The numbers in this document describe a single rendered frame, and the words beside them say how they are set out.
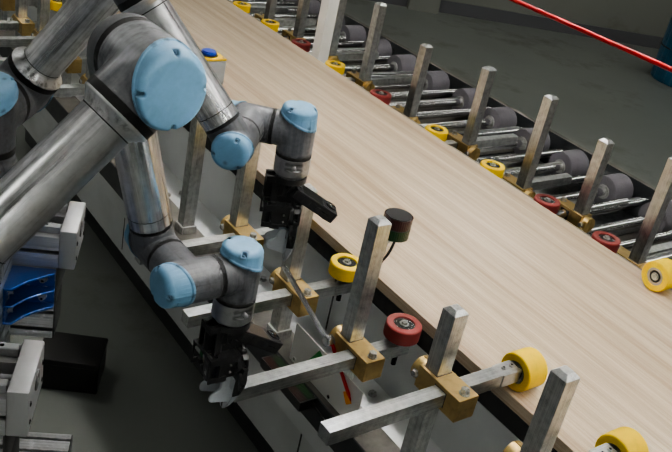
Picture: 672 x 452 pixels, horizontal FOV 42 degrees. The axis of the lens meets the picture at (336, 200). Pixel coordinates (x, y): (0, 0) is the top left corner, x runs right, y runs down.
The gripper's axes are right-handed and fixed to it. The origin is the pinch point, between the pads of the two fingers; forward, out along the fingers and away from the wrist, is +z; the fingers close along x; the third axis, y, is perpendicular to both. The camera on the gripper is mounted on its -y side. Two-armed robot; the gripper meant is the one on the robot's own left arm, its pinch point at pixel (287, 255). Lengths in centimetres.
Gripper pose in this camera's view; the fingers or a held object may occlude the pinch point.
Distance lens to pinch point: 192.8
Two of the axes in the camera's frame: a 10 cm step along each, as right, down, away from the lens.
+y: -9.8, -0.9, -1.8
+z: -1.6, 8.8, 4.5
